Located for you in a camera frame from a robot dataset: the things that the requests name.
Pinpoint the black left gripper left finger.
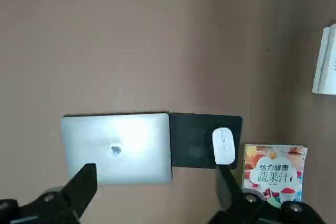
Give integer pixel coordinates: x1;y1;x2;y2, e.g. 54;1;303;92
0;163;98;224

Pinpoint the black mouse mat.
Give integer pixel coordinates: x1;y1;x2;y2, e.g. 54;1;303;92
167;112;243;170

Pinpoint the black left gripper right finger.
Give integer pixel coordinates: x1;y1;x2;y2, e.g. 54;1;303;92
209;164;329;224

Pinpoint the silver closed laptop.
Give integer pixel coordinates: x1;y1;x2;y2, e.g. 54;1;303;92
60;113;173;185

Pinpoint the colourful juice recipe book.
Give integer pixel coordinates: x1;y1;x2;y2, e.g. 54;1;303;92
241;144;308;205

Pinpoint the white computer mouse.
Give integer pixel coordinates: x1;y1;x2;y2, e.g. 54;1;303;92
212;127;236;165

